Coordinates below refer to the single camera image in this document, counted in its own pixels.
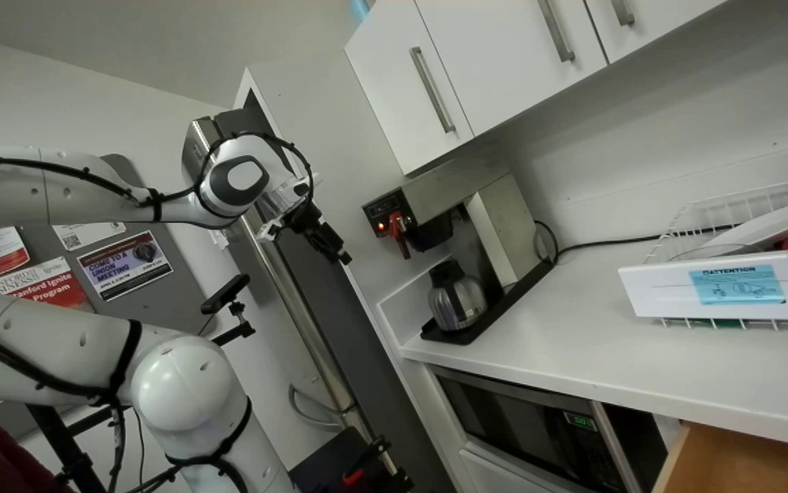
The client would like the small white label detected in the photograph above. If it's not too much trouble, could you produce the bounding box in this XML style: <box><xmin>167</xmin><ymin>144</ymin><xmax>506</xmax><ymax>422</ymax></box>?
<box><xmin>49</xmin><ymin>218</ymin><xmax>129</xmax><ymax>253</ymax></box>

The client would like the white plate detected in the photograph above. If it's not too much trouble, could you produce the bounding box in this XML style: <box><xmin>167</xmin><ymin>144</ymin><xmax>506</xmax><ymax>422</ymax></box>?
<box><xmin>684</xmin><ymin>194</ymin><xmax>788</xmax><ymax>261</ymax></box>

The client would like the short silver cabinet handle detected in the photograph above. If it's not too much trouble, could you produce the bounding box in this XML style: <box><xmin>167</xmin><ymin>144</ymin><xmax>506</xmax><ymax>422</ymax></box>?
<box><xmin>606</xmin><ymin>0</ymin><xmax>639</xmax><ymax>31</ymax></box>

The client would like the steel and black coffee maker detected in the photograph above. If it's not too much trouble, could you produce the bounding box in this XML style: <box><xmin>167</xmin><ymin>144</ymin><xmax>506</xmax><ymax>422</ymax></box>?
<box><xmin>361</xmin><ymin>166</ymin><xmax>560</xmax><ymax>347</ymax></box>

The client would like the sign with black photo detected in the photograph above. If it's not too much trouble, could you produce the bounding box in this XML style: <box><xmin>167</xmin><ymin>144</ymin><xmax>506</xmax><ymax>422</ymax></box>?
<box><xmin>73</xmin><ymin>227</ymin><xmax>175</xmax><ymax>305</ymax></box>

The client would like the black built-in microwave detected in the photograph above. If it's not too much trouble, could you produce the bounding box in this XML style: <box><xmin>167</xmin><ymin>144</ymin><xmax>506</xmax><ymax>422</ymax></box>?
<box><xmin>427</xmin><ymin>364</ymin><xmax>671</xmax><ymax>493</ymax></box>

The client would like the black device with red parts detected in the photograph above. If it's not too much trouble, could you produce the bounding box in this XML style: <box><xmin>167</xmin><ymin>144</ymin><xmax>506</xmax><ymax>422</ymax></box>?
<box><xmin>286</xmin><ymin>424</ymin><xmax>415</xmax><ymax>493</ymax></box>

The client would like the black coffee maker power cable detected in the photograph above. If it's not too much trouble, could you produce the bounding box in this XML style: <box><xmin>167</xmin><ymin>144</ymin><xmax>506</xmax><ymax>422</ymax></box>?
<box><xmin>531</xmin><ymin>216</ymin><xmax>668</xmax><ymax>269</ymax></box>

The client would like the black tripod pole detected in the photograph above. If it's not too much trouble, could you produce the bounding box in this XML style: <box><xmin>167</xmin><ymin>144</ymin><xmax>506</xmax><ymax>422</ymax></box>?
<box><xmin>25</xmin><ymin>402</ymin><xmax>106</xmax><ymax>493</ymax></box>

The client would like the black padded knob handle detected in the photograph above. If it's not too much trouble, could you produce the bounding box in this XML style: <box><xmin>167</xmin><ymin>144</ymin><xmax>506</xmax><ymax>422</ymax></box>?
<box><xmin>196</xmin><ymin>272</ymin><xmax>256</xmax><ymax>317</ymax></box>

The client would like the white cabinet door short handle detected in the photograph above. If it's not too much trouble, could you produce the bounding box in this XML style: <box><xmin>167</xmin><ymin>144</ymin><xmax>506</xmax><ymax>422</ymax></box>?
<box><xmin>583</xmin><ymin>0</ymin><xmax>731</xmax><ymax>65</ymax></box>

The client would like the black cable along robot arm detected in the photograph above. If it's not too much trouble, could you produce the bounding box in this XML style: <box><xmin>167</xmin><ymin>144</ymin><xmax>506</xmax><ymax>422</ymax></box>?
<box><xmin>0</xmin><ymin>131</ymin><xmax>320</xmax><ymax>493</ymax></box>

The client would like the glass coffee carafe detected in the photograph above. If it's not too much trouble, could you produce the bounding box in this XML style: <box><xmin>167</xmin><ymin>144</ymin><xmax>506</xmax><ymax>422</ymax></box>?
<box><xmin>423</xmin><ymin>258</ymin><xmax>490</xmax><ymax>333</ymax></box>

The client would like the black lever handle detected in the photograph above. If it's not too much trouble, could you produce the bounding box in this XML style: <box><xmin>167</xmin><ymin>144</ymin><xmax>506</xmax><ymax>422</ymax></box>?
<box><xmin>207</xmin><ymin>317</ymin><xmax>259</xmax><ymax>351</ymax></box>

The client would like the wooden drawer front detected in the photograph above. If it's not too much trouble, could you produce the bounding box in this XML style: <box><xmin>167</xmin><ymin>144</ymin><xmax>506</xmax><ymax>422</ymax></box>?
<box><xmin>650</xmin><ymin>422</ymin><xmax>788</xmax><ymax>493</ymax></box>

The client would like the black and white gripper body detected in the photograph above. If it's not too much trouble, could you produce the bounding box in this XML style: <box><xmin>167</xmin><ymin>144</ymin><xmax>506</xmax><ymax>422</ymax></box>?
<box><xmin>270</xmin><ymin>191</ymin><xmax>344</xmax><ymax>261</ymax></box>

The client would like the thick silver cabinet handle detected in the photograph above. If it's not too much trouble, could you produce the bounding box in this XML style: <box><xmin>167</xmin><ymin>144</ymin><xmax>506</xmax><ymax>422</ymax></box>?
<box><xmin>535</xmin><ymin>0</ymin><xmax>579</xmax><ymax>65</ymax></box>

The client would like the white wire dish rack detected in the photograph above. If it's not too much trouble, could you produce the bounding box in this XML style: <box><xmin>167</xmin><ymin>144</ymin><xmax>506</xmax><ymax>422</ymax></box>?
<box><xmin>654</xmin><ymin>173</ymin><xmax>788</xmax><ymax>266</ymax></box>

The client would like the white cabinet door long handle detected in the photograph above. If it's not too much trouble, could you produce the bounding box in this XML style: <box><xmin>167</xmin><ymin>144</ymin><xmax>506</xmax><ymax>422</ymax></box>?
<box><xmin>344</xmin><ymin>0</ymin><xmax>476</xmax><ymax>179</ymax></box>

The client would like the grey loose cable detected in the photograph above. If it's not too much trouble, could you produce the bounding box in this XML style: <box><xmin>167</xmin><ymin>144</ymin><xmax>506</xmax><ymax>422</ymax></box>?
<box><xmin>283</xmin><ymin>380</ymin><xmax>352</xmax><ymax>432</ymax></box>

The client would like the red warning sign with text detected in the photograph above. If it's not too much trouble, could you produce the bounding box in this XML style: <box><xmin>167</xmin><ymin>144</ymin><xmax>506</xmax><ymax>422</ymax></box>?
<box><xmin>0</xmin><ymin>255</ymin><xmax>93</xmax><ymax>313</ymax></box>

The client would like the long silver cabinet handle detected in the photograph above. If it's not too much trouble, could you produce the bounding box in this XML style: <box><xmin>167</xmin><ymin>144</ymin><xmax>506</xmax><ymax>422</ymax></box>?
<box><xmin>408</xmin><ymin>43</ymin><xmax>458</xmax><ymax>140</ymax></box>

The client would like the wide white cabinet door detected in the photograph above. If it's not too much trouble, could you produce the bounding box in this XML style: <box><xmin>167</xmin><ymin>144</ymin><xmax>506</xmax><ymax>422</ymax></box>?
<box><xmin>412</xmin><ymin>0</ymin><xmax>610</xmax><ymax>140</ymax></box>

